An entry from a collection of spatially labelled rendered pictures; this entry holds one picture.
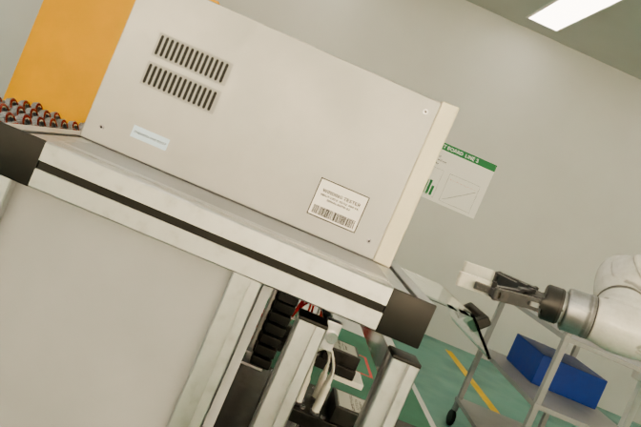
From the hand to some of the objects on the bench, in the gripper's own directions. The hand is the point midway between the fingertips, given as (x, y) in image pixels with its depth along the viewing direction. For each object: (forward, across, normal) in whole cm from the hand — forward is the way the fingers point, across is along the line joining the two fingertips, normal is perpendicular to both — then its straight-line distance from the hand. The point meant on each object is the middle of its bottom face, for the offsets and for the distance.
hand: (465, 274), depth 130 cm
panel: (+29, -52, -25) cm, 64 cm away
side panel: (+32, -88, -22) cm, 96 cm away
